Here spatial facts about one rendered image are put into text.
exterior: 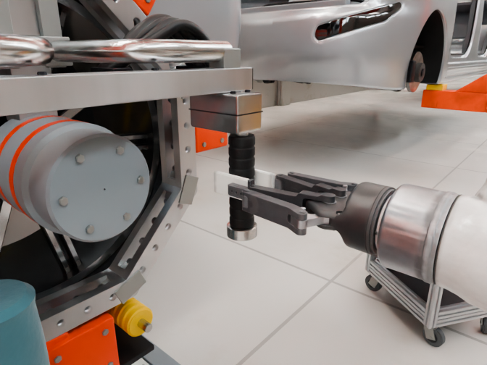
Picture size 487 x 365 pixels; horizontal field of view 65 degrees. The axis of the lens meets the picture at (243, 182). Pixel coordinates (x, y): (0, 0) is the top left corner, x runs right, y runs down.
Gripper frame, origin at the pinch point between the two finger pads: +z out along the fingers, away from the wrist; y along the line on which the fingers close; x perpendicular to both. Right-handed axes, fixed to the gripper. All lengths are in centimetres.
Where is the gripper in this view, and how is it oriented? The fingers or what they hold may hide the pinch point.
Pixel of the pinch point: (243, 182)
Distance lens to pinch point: 52.6
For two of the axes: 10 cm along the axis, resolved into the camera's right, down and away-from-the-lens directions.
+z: -7.5, -2.1, 6.2
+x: 0.0, -9.5, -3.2
